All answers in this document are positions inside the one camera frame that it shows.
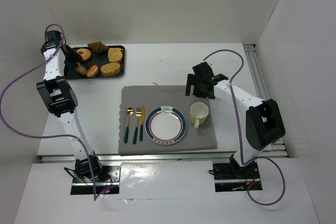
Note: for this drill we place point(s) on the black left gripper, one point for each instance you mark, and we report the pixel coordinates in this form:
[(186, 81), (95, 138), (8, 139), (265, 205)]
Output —
[(72, 56)]

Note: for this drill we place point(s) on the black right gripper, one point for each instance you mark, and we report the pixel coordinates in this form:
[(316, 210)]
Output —
[(191, 85)]

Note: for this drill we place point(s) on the sugared orange donut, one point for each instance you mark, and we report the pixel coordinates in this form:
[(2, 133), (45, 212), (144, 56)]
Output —
[(84, 53)]

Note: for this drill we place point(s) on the herb bread slice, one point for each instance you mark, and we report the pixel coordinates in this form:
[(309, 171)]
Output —
[(110, 69), (115, 55)]

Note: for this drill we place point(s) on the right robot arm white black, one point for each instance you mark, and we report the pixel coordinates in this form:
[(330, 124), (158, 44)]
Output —
[(263, 121)]

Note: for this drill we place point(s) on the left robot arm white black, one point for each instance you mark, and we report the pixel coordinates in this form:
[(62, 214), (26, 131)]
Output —
[(61, 101)]

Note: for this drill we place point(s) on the black bread tray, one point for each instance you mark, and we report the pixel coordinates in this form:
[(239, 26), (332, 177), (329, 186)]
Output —
[(100, 60)]

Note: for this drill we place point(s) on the small glazed bun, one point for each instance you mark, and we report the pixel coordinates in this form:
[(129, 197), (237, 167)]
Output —
[(92, 71)]

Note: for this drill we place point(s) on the pale yellow mug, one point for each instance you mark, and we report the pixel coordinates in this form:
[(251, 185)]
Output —
[(199, 112)]

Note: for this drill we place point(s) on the brown croissant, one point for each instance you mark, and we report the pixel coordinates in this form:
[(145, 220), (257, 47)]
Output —
[(98, 47)]

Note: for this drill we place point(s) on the grey placemat cloth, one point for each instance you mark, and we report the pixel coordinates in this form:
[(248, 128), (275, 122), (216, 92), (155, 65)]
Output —
[(152, 97)]

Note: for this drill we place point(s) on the white plate teal red rim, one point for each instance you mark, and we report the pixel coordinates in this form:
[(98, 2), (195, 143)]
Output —
[(165, 125)]

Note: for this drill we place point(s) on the gold knife green handle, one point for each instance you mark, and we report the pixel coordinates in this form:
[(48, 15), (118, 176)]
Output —
[(142, 122)]

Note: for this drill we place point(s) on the gold fork green handle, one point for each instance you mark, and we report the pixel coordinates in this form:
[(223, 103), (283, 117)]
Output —
[(138, 116)]

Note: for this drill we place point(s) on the aluminium side rail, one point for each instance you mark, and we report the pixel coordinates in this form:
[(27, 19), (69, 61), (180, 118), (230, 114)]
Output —
[(256, 72)]

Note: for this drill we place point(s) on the gold spoon green handle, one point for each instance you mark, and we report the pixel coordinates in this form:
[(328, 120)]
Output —
[(129, 112)]

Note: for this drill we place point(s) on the aluminium front rail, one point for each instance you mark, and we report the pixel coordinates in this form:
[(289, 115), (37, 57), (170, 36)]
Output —
[(162, 157)]

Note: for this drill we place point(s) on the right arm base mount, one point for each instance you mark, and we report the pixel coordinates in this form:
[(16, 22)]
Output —
[(226, 180)]

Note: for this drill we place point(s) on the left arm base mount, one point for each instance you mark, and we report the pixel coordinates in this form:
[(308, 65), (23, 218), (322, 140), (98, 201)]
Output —
[(107, 182)]

